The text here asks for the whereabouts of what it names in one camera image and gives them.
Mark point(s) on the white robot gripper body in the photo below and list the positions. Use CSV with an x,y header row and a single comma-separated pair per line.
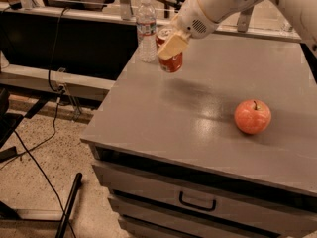
x,y
192,18

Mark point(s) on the red coke can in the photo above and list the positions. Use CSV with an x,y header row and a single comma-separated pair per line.
x,y
168,65

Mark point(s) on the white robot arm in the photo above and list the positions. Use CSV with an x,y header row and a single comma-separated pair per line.
x,y
300,14

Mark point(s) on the clear plastic water bottle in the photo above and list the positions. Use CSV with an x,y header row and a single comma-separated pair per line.
x,y
146,22

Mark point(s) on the red apple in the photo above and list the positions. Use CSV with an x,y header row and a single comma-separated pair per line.
x,y
252,116

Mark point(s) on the grey drawer cabinet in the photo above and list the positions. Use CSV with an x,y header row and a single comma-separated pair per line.
x,y
144,192

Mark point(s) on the black metal floor stand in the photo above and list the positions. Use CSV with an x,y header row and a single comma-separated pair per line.
x,y
62,218

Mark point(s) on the metal bracket post centre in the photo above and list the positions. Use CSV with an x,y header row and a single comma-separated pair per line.
x,y
126,10

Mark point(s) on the metal bracket post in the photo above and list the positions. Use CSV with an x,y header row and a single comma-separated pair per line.
x,y
126,10
244,20

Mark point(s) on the metal bracket post right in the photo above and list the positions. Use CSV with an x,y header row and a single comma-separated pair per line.
x,y
244,20

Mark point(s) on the black drawer handle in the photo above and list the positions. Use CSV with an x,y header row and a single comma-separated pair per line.
x,y
202,204

